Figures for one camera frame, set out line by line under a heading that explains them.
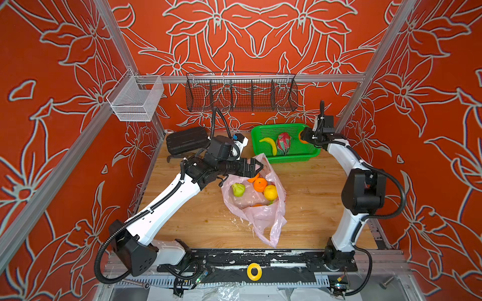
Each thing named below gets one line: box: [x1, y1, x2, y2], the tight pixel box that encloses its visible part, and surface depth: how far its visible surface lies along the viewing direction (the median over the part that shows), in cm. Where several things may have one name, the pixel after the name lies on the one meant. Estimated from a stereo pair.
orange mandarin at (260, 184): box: [252, 176, 268, 193], surface depth 93 cm
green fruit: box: [231, 182, 246, 198], surface depth 90 cm
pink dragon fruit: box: [276, 131, 292, 157], surface depth 106 cm
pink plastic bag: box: [221, 153, 288, 248], surface depth 78 cm
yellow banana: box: [259, 137, 278, 157], surface depth 112 cm
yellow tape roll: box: [246, 262, 263, 282], surface depth 71 cm
